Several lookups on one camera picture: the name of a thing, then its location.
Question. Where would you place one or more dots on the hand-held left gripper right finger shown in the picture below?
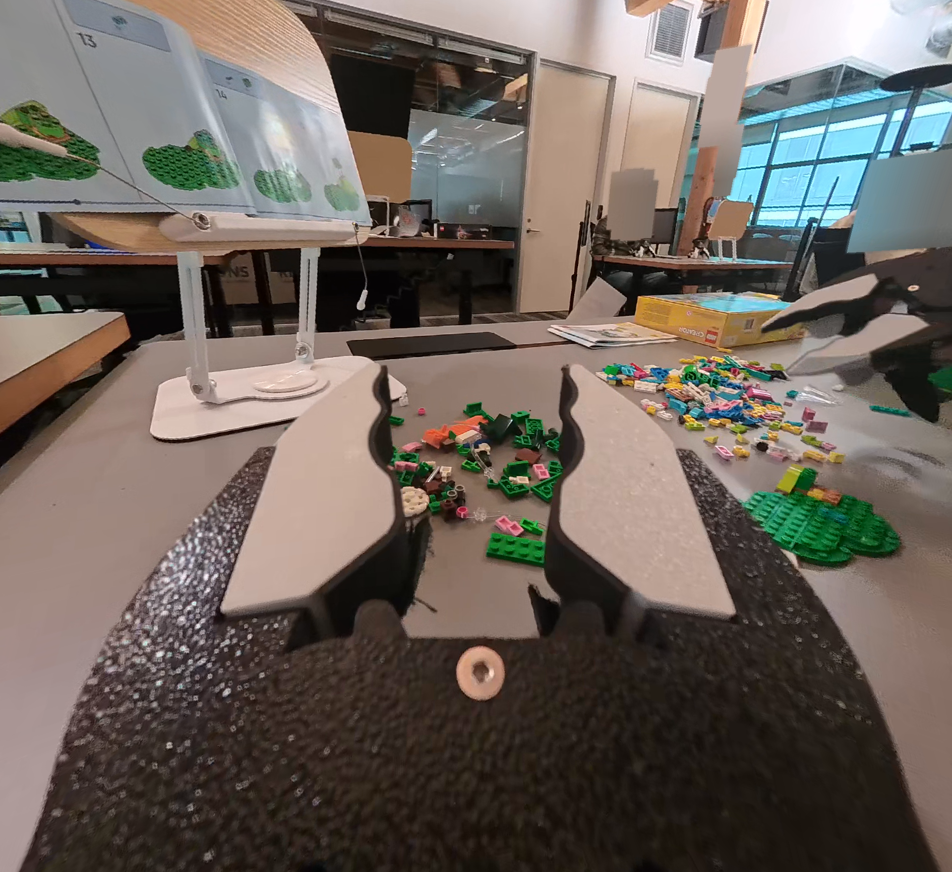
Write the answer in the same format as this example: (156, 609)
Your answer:
(640, 515)

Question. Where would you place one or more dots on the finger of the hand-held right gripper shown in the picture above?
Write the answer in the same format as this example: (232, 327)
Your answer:
(826, 302)
(863, 341)

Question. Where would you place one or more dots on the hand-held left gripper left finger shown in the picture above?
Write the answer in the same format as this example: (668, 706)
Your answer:
(313, 515)

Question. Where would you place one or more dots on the small colourful lego pieces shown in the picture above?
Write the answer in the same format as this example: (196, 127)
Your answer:
(729, 404)

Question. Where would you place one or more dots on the green lego plate assembly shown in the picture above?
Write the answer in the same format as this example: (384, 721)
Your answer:
(826, 523)

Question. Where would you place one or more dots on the instruction book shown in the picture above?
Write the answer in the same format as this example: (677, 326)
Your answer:
(149, 113)

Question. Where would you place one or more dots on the teal long lego piece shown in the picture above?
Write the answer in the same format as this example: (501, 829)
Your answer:
(890, 409)

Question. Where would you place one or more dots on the yellow lego box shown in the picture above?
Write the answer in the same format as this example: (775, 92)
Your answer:
(714, 319)

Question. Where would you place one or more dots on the cluster of green lego parts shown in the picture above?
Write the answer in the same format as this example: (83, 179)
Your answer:
(491, 478)

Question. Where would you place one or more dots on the lego instruction booklet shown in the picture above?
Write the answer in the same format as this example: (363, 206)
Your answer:
(613, 334)

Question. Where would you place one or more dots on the white book stand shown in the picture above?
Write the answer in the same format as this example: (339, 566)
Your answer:
(246, 389)

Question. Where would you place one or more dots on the white door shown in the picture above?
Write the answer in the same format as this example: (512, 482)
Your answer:
(563, 188)

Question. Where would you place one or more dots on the long brown desk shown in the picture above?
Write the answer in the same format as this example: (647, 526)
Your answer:
(417, 244)

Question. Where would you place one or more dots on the cardboard sheet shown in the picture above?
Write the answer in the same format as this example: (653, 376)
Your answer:
(383, 165)

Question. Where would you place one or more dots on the black screen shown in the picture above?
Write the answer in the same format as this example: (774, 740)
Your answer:
(372, 95)

